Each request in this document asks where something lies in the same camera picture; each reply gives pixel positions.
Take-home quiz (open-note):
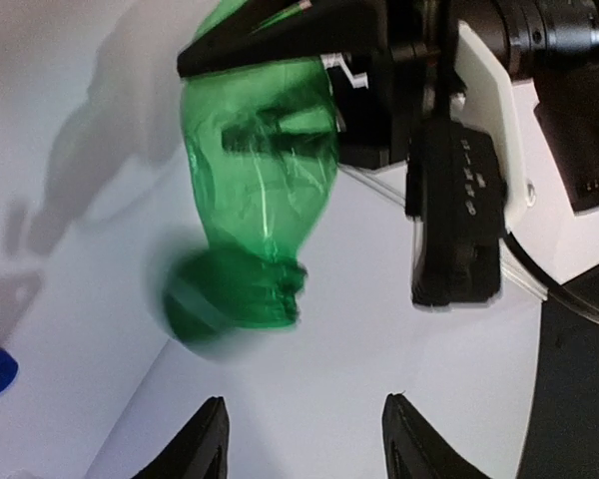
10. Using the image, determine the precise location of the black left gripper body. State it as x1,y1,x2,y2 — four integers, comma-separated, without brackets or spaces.
328,1,459,170

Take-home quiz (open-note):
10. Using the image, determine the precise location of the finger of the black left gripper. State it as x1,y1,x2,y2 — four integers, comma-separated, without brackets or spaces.
177,1,384,78
221,118,337,155

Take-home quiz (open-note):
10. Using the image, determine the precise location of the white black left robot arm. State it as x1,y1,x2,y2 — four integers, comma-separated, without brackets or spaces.
162,1,599,478

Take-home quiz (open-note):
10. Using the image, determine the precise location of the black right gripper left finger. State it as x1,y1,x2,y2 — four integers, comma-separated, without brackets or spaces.
133,396,230,479

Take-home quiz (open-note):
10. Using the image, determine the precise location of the green plastic bottle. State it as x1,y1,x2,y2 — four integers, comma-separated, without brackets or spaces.
162,0,348,358

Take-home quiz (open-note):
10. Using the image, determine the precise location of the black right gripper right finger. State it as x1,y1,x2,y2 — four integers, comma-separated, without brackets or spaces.
382,394,486,479

